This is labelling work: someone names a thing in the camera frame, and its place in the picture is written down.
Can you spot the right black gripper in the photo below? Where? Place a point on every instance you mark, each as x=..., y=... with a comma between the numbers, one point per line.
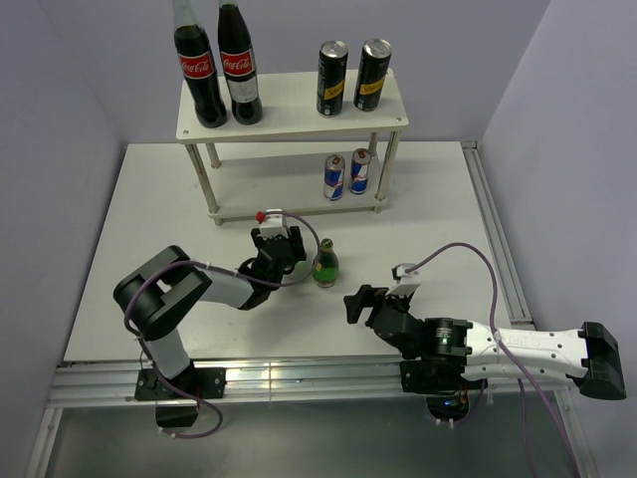
x=371, y=297

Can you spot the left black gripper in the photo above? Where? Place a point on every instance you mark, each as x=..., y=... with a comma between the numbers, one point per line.
x=298, y=252

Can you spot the green glass bottle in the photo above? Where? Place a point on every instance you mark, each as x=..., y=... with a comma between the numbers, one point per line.
x=326, y=271

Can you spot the Red Bull can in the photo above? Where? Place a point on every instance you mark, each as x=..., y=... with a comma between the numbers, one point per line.
x=359, y=167
x=333, y=177

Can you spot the dark gold-band beverage can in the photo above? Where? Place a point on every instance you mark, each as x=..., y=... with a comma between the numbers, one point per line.
x=374, y=62

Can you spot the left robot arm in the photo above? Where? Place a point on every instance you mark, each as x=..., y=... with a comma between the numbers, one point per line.
x=157, y=296

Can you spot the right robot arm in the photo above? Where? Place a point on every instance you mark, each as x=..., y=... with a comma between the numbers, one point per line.
x=444, y=355

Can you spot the white two-tier shelf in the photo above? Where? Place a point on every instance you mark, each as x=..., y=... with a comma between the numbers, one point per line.
x=278, y=162

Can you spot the right Coca-Cola glass bottle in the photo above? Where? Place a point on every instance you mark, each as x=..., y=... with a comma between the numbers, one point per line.
x=238, y=63

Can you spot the coca-cola glass bottle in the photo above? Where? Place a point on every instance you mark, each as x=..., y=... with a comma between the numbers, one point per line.
x=197, y=65
x=238, y=63

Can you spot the left Coca-Cola glass bottle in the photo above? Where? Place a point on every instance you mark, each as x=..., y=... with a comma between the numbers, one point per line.
x=197, y=65

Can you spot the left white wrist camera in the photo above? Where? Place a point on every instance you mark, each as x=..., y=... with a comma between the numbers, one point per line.
x=272, y=224

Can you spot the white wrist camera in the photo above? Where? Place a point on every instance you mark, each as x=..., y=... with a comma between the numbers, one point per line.
x=407, y=280
x=272, y=224

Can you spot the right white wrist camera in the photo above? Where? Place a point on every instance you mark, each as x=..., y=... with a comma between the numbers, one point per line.
x=407, y=280

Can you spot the aluminium frame rail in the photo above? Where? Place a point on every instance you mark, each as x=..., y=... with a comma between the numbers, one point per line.
x=438, y=188

